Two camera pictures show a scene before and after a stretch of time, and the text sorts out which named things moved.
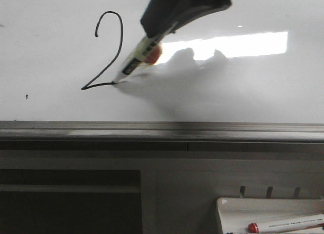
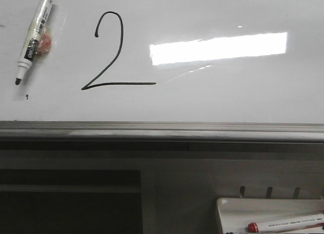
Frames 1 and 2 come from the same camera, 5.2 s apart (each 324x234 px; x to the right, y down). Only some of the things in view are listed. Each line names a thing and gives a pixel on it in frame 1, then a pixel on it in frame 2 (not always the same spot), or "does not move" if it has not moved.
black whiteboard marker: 148,52 to 28,52
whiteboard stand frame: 145,187 does not move
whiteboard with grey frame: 251,72 does not move
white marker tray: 236,214 does not move
